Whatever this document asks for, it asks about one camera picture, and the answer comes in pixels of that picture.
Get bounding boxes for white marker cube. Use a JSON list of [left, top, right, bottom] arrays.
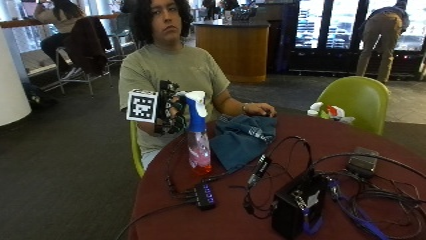
[[125, 88, 159, 124]]

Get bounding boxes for dark jacket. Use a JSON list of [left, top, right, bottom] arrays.
[[65, 16, 114, 77]]

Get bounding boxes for black box device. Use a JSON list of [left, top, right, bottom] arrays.
[[270, 172, 330, 240]]

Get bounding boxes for small black adapter stick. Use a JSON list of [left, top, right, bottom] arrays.
[[245, 153, 273, 188]]

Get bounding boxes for spray bottle with blue neck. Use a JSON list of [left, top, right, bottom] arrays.
[[182, 90, 214, 177]]

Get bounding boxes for green plastic chair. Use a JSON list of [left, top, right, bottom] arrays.
[[127, 120, 147, 179], [314, 75, 391, 136]]

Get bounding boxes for black bag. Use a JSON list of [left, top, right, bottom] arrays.
[[20, 81, 60, 108]]

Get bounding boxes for grey power brick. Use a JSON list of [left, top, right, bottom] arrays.
[[344, 146, 380, 178]]

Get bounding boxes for blue cable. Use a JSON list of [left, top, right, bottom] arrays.
[[326, 179, 392, 240]]

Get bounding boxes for black looped cable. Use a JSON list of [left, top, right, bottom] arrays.
[[241, 135, 314, 218]]

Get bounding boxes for thin black cable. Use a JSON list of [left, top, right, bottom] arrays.
[[114, 199, 199, 240]]

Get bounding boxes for black glove cable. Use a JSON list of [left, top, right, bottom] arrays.
[[163, 133, 197, 200]]

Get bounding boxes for white pillar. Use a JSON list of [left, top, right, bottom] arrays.
[[0, 26, 33, 128]]

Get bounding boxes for blue cloth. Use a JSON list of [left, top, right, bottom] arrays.
[[207, 114, 279, 174]]

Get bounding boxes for glass door display fridges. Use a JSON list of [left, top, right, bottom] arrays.
[[286, 0, 426, 74]]

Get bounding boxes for metal frame chair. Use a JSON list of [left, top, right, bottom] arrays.
[[53, 46, 115, 97]]

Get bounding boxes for wooden bar top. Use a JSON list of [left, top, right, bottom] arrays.
[[0, 13, 122, 30]]

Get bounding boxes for black wire basket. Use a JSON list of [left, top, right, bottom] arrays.
[[229, 5, 259, 23]]

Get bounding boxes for tangle of black cables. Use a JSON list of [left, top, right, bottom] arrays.
[[308, 151, 426, 240]]

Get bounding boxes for white spray bottle red trigger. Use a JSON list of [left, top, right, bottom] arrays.
[[306, 101, 356, 125]]

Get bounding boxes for the person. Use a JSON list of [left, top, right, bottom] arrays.
[[117, 0, 278, 172]]

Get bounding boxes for black hub with blue lights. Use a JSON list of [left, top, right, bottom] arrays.
[[191, 181, 219, 212]]

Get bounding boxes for round wooden counter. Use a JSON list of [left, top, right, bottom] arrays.
[[191, 19, 271, 84]]

